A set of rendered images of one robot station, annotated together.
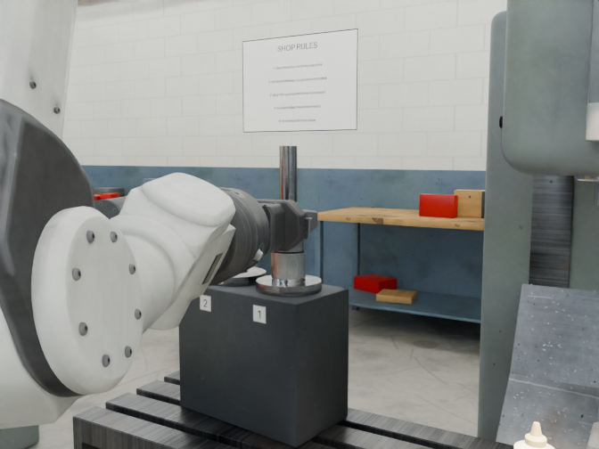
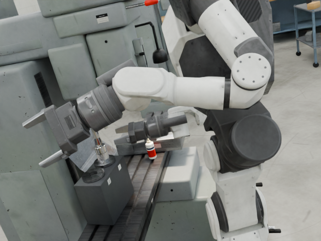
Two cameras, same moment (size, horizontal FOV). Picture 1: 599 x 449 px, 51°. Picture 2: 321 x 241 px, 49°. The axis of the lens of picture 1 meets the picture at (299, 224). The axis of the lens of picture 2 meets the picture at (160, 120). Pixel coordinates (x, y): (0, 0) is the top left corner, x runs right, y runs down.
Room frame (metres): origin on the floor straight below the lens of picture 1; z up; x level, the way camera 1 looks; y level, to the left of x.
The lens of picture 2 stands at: (0.92, 1.35, 1.81)
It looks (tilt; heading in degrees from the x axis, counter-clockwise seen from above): 22 degrees down; 255
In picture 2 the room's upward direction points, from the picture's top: 14 degrees counter-clockwise
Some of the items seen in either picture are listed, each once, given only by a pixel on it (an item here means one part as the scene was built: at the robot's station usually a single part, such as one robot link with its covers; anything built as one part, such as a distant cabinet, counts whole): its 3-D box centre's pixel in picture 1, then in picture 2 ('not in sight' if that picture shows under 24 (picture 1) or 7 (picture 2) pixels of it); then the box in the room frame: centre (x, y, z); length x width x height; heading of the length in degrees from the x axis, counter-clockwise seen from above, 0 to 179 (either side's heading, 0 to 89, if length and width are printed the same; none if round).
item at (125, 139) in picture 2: not in sight; (122, 140); (0.76, 0.10, 1.25); 0.06 x 0.02 x 0.03; 164
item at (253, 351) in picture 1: (261, 344); (105, 187); (0.87, 0.05, 1.06); 0.22 x 0.12 x 0.20; 52
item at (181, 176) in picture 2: not in sight; (150, 175); (0.61, -0.31, 0.82); 0.50 x 0.35 x 0.12; 149
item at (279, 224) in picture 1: (235, 231); (144, 130); (0.66, 0.07, 1.25); 0.13 x 0.12 x 0.10; 74
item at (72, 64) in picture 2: not in sight; (82, 66); (0.78, -0.41, 1.47); 0.24 x 0.19 x 0.26; 59
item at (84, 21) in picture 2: not in sight; (98, 16); (0.64, -0.34, 1.68); 0.34 x 0.24 x 0.10; 149
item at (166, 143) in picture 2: not in sight; (150, 137); (0.55, -0.35, 1.01); 0.35 x 0.15 x 0.11; 150
